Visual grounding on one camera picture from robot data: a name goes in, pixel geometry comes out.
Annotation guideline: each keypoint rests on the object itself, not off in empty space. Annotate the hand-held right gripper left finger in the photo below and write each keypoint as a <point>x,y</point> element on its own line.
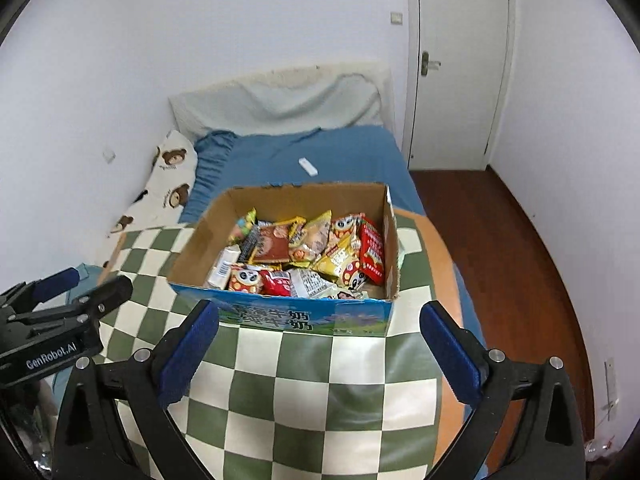
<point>187,355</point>

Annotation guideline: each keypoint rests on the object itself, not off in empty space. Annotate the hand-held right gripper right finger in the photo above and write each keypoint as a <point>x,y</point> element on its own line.
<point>450,355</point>

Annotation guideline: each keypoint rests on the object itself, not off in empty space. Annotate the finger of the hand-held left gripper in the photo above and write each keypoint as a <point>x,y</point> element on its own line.
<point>102,296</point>
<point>57,282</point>

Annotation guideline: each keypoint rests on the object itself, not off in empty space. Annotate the white snack packet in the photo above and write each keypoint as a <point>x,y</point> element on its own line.
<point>350,294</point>

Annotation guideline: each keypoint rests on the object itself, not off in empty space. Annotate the cardboard box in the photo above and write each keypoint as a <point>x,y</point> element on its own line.
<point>300,317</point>

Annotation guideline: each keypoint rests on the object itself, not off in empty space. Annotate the small panda snack packet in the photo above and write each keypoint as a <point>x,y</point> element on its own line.
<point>353,275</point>

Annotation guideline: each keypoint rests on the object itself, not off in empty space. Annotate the brown snack packet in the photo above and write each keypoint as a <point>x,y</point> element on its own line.
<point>272,247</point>

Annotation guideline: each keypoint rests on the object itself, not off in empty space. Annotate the pale yellow snack packet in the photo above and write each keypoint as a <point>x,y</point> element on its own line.
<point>339,260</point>

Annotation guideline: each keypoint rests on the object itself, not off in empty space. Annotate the shiny crumpled plastic bag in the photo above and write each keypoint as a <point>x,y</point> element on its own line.
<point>30,440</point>

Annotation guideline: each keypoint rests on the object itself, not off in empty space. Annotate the small white carton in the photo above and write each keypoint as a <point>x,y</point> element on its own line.
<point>222,267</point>

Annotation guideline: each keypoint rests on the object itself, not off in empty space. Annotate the black snack packet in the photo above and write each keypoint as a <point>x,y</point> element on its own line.
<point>248,245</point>

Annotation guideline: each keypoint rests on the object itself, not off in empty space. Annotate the green checkered blanket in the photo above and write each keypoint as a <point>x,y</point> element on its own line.
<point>310,400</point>

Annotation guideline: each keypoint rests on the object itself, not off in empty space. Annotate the bear print pillow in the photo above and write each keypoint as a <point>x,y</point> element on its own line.
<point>165,180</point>

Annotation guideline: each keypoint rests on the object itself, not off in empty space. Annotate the yellow-green snack packet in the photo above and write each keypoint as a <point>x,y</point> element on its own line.
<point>314,237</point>

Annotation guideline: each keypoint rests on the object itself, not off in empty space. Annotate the clear plastic bag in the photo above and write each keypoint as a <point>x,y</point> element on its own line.
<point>602,447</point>

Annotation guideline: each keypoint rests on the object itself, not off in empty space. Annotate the blue bed sheet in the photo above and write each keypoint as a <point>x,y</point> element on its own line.
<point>350,160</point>

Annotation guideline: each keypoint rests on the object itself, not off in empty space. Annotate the white remote control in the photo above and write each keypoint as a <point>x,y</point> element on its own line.
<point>308,166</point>

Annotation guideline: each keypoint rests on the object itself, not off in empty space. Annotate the white door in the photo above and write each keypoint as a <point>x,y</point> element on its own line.
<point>460,110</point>

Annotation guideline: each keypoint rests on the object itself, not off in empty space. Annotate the grey-white pillow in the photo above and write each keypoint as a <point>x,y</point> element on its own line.
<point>300,105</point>

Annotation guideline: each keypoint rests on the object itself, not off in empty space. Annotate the white wall plate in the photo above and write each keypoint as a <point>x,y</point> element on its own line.
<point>109,155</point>

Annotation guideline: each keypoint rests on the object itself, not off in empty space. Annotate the white wall socket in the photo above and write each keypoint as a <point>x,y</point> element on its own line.
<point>610,385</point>

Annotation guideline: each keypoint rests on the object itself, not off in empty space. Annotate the white light switch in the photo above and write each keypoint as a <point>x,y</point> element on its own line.
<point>396,17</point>

